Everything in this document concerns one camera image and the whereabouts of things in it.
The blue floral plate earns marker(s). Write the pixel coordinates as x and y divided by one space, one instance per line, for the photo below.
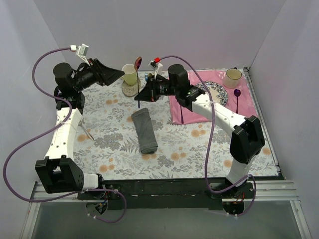
218 92

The purple fork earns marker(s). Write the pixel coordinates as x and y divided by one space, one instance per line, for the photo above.
181 115

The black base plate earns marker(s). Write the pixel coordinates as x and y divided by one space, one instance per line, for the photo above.
169 193

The round woven coaster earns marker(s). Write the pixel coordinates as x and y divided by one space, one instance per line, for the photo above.
130 90

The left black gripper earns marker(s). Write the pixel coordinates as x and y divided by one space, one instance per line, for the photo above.
98 73

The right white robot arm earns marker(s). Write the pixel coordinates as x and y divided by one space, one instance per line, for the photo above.
246 134

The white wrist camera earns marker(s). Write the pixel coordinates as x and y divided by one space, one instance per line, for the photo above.
156 65
81 52

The yellow-green mug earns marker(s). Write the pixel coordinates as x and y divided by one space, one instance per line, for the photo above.
130 76

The cream mug dark rim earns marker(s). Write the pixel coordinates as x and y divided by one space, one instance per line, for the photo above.
232 78

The floral tablecloth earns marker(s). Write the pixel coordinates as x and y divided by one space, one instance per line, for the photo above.
183 150

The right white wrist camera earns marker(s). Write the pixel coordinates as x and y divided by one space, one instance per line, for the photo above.
156 65

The pink floral placemat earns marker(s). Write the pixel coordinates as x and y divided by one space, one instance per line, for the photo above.
246 106

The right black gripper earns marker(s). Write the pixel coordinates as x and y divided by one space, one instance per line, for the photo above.
153 88

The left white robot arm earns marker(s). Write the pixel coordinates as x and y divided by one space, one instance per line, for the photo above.
57 171

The grey cloth napkin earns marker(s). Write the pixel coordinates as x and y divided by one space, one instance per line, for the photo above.
145 132

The gold spoon purple handle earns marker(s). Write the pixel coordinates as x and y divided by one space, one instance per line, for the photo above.
137 65

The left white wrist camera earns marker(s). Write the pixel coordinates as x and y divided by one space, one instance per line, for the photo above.
81 52

